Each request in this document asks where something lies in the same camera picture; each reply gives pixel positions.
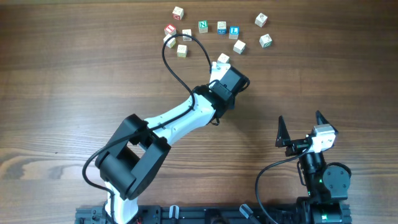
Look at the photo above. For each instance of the blue-sided C block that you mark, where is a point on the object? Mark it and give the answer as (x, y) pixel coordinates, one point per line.
(221, 27)

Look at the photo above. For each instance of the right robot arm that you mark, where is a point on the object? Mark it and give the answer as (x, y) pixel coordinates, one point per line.
(327, 184)

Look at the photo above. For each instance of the green-sided right block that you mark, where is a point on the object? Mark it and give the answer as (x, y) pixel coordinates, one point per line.
(265, 41)

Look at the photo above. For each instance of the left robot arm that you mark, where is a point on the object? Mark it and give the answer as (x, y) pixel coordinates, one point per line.
(138, 148)

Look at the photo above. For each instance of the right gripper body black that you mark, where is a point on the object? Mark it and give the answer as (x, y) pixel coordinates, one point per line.
(296, 147)

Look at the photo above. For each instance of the far right top block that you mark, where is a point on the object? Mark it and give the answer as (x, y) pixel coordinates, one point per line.
(261, 19)

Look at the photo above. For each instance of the W letter wooden block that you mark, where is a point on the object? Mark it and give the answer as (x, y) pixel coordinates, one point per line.
(182, 50)

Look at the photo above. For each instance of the red I letter block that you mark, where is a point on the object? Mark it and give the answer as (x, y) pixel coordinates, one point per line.
(170, 29)

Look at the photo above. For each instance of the O letter wooden block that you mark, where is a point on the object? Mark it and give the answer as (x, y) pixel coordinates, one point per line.
(223, 58)

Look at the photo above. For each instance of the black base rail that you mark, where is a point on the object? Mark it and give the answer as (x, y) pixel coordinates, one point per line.
(217, 214)

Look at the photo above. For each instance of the top red-edged wooden block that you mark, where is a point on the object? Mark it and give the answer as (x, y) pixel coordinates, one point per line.
(178, 13)

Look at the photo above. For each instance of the blue L letter block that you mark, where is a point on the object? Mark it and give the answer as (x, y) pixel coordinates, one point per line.
(233, 32)

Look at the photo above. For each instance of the green N letter block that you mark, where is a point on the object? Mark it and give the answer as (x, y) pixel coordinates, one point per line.
(203, 26)

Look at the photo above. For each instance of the plain S wooden block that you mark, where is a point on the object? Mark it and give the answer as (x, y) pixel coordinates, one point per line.
(239, 47)

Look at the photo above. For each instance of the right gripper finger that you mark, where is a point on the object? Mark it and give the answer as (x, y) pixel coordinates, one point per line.
(322, 120)
(283, 137)

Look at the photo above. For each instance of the M letter wooden block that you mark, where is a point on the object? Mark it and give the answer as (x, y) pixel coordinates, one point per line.
(187, 33)

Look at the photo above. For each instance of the plain block yellow side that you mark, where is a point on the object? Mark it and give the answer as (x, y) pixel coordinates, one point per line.
(169, 41)

